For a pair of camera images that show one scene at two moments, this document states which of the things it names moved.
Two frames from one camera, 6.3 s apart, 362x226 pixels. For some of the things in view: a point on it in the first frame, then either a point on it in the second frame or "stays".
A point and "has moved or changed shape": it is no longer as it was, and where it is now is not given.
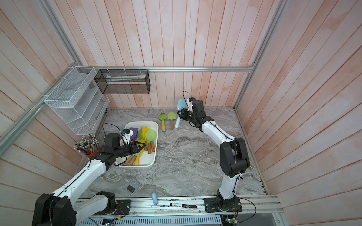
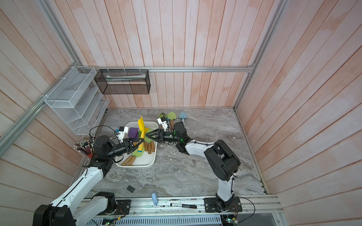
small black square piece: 130,189 stays
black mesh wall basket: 123,81 stays
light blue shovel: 181,104 has moved or changed shape
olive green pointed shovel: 171,116 stays
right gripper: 183,116 to 158,133
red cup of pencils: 88,145 stays
